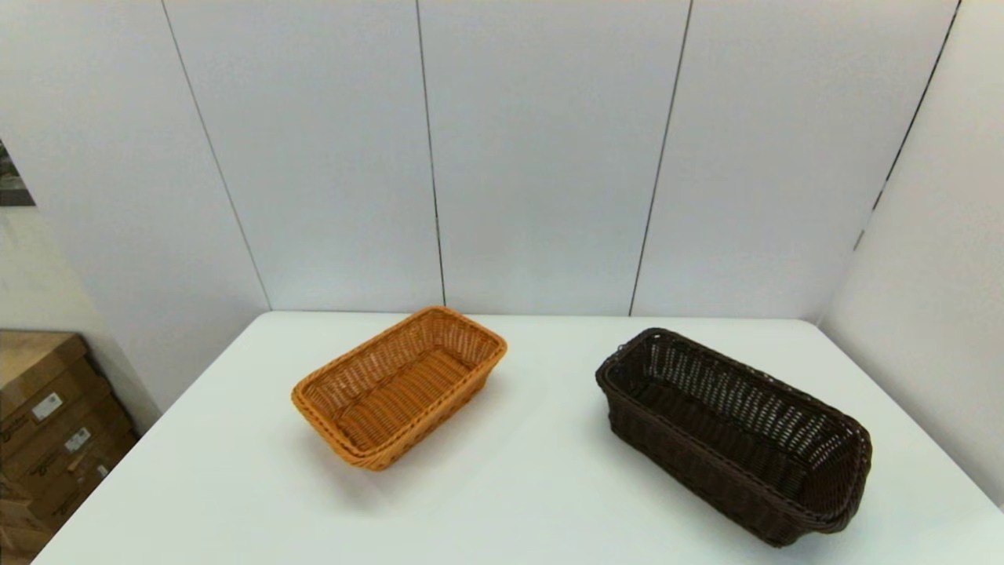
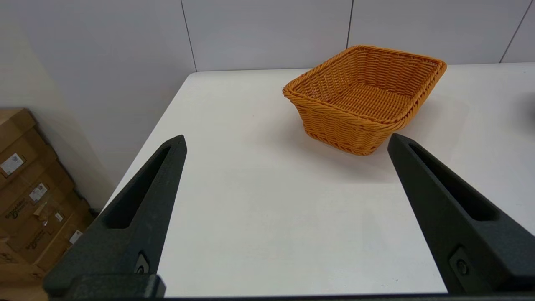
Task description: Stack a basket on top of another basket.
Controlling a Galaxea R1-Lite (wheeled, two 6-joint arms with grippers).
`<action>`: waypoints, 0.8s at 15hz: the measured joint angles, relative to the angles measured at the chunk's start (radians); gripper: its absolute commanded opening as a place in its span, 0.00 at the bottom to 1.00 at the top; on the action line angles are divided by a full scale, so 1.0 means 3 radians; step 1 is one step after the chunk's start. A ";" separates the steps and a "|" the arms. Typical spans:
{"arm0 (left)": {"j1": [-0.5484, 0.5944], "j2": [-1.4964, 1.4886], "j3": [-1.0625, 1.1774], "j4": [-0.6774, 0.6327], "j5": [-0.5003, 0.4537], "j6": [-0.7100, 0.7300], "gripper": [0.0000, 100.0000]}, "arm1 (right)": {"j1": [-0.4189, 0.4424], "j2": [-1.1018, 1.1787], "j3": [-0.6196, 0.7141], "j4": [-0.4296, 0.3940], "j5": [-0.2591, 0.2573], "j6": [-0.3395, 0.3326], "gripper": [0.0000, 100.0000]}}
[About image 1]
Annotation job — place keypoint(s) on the orange wicker basket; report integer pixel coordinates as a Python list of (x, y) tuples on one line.
[(392, 408)]

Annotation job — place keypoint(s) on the dark brown wicker basket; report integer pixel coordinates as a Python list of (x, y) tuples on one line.
[(706, 455)]

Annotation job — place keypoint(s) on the brown cardboard box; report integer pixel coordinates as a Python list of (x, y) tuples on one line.
[(31, 361), (88, 488), (20, 534), (47, 463)]

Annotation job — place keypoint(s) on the dark wall picture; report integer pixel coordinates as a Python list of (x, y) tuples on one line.
[(12, 184)]

